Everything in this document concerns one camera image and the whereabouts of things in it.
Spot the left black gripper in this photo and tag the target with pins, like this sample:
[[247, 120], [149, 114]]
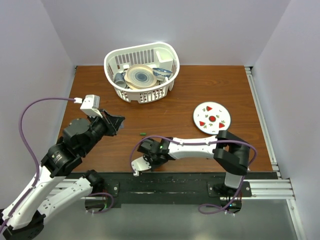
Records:
[[113, 123]]

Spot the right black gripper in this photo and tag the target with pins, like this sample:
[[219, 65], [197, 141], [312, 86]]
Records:
[[153, 166]]

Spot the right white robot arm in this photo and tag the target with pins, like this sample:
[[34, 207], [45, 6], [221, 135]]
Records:
[[229, 151]]

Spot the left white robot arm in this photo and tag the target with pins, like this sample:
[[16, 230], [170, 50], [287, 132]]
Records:
[[26, 217]]

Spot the grey-white mug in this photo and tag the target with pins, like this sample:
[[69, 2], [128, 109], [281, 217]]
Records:
[[119, 80]]

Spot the beige blue-centred plate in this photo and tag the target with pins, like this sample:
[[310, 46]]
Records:
[[140, 76]]

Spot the watermelon pattern round plate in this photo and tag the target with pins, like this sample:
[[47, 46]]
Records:
[[211, 117]]

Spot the blue patterned white bowl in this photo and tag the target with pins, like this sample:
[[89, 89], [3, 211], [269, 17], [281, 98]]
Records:
[[161, 74]]

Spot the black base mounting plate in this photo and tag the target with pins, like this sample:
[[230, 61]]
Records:
[[162, 188]]

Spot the white plastic dish basket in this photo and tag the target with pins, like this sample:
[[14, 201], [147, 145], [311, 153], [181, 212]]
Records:
[[154, 55]]

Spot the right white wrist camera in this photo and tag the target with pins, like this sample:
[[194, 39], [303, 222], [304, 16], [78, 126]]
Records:
[[140, 165]]

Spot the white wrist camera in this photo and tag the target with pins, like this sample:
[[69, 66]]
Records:
[[89, 105], [140, 165]]

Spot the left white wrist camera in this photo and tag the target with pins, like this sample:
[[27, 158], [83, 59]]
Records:
[[89, 105]]

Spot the aluminium frame rail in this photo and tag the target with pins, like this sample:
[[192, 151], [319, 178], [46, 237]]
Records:
[[274, 189]]

